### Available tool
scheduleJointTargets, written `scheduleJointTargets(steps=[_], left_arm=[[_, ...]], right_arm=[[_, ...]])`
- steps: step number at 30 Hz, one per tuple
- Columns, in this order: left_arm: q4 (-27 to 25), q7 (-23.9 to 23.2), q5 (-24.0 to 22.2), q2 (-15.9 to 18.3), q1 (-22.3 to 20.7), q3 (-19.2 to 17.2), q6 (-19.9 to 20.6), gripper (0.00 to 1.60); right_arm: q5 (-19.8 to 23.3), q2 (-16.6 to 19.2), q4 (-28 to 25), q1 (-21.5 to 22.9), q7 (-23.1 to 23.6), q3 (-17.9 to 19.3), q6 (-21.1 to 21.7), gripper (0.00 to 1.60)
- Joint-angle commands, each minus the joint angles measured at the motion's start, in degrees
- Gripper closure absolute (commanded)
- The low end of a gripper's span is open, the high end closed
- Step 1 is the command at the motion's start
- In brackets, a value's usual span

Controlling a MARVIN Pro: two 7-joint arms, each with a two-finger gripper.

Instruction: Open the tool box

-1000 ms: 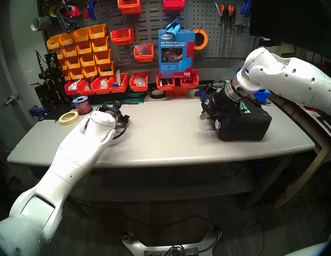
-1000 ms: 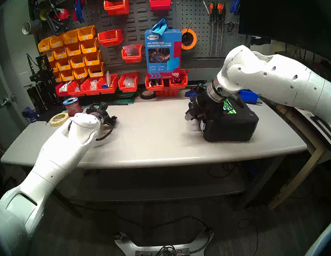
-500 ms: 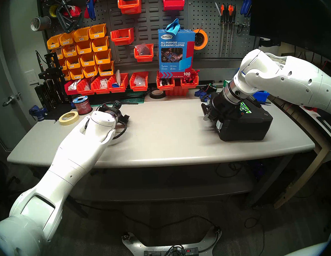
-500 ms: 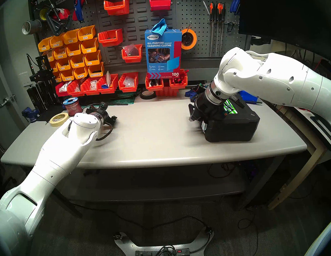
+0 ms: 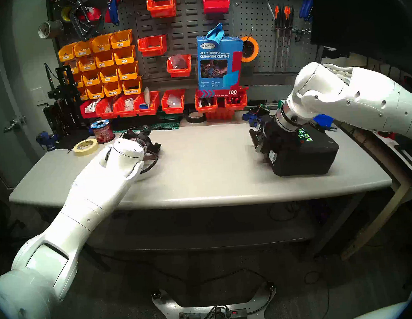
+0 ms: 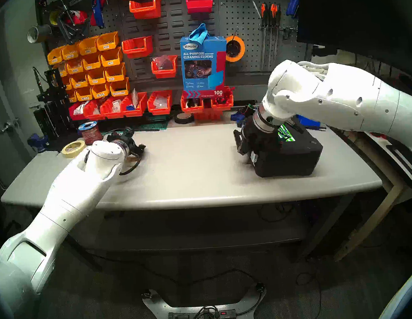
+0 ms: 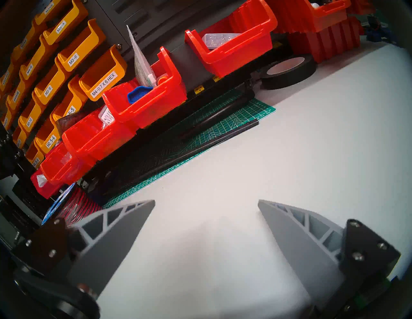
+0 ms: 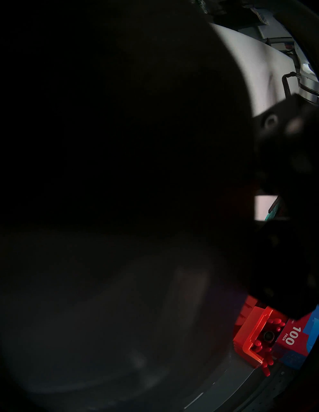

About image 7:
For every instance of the dark grey pegboard panel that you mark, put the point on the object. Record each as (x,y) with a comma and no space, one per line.
(154,19)

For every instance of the yellow parts bin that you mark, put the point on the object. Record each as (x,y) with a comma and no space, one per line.
(34,156)
(6,78)
(48,13)
(30,117)
(85,48)
(16,96)
(35,61)
(22,45)
(51,85)
(5,119)
(46,140)
(69,103)
(106,72)
(69,25)
(20,138)

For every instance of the thin black rod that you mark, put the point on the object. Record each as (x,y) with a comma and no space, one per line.
(199,149)

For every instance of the white ribbed left gripper right finger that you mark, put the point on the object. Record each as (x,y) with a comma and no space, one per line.
(299,247)

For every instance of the black tape roll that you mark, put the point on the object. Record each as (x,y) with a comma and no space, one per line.
(289,78)

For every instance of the black metal fixture stand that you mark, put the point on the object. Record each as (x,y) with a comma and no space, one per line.
(13,160)

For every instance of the white ribbed left gripper left finger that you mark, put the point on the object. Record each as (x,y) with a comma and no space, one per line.
(106,244)

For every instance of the green cutting mat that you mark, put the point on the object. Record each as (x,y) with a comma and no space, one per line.
(225,125)

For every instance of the blue plastic clamp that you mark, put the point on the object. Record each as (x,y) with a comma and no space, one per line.
(379,32)

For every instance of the red parts bin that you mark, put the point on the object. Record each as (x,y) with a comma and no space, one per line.
(362,6)
(151,106)
(93,138)
(238,54)
(45,189)
(322,16)
(64,167)
(325,41)

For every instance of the thick black tube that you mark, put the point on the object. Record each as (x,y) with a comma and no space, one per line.
(219,112)

